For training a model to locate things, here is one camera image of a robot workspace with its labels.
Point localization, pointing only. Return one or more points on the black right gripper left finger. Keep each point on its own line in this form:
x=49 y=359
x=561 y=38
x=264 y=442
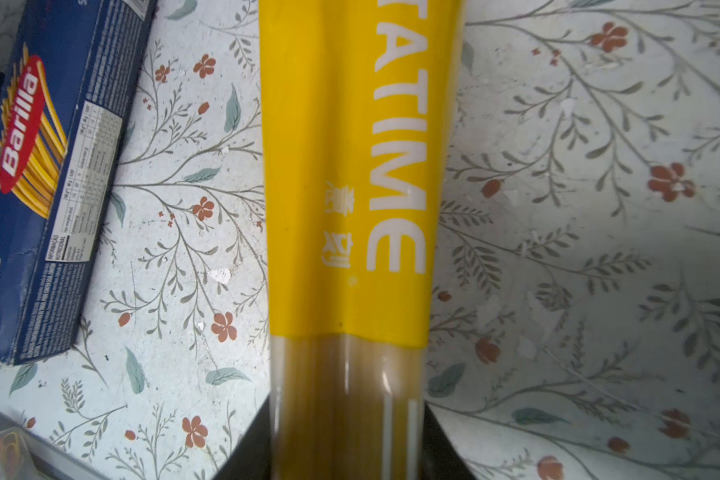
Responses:
x=252 y=457

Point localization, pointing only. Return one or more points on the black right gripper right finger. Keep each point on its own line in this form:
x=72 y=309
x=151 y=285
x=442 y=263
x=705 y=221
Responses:
x=439 y=459

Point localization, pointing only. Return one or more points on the yellow Pastatime bag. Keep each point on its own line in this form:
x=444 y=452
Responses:
x=357 y=100

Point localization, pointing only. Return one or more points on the floral patterned table mat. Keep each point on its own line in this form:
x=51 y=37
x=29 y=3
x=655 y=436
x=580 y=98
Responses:
x=575 y=326

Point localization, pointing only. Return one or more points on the blue Barilla spaghetti box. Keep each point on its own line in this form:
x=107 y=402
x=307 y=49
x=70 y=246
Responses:
x=64 y=106

